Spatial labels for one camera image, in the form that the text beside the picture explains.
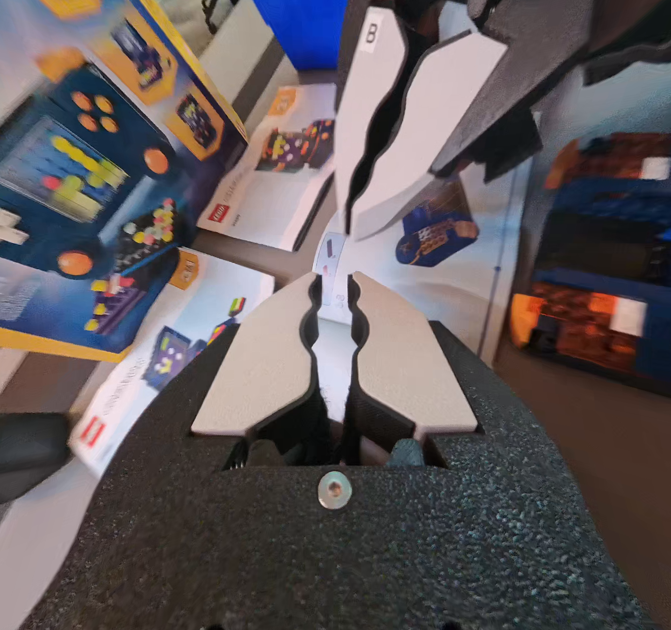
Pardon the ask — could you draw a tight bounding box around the toy brick set box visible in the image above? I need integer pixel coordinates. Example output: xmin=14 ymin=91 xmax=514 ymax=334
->
xmin=0 ymin=0 xmax=250 ymax=365

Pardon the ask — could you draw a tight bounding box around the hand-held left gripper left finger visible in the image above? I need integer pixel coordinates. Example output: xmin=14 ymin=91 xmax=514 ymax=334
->
xmin=190 ymin=272 xmax=323 ymax=438

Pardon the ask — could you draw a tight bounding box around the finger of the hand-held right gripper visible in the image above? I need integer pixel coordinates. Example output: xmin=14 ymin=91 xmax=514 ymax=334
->
xmin=334 ymin=7 xmax=410 ymax=236
xmin=348 ymin=30 xmax=509 ymax=242

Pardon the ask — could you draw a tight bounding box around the blue plastic bin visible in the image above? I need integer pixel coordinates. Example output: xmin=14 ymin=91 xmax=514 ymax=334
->
xmin=231 ymin=0 xmax=363 ymax=72

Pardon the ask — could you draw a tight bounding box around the booklet with toy computer cover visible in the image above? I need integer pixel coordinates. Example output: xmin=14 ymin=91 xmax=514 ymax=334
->
xmin=67 ymin=246 xmax=277 ymax=480

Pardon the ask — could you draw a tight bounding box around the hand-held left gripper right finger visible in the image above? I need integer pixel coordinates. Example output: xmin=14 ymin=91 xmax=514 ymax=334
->
xmin=347 ymin=271 xmax=480 ymax=443

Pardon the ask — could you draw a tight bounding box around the blue orange toy brick model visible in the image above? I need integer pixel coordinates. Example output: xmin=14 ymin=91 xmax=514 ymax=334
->
xmin=507 ymin=131 xmax=671 ymax=399

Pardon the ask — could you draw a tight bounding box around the dark grey box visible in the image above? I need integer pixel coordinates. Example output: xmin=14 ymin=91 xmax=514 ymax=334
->
xmin=0 ymin=411 xmax=72 ymax=506

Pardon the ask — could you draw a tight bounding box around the booklet with arcade machine cover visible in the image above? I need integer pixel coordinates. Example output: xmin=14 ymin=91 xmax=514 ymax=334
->
xmin=195 ymin=83 xmax=339 ymax=252

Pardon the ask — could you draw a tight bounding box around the instruction booklet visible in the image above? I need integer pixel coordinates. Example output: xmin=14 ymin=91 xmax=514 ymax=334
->
xmin=312 ymin=159 xmax=531 ymax=370

